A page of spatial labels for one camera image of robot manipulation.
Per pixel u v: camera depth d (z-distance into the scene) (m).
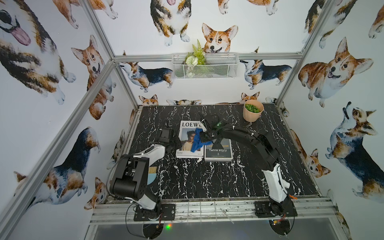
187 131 1.01
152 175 0.86
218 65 0.92
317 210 0.75
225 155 0.89
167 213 0.74
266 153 0.55
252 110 1.03
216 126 0.73
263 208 0.73
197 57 0.82
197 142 0.92
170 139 0.75
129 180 0.45
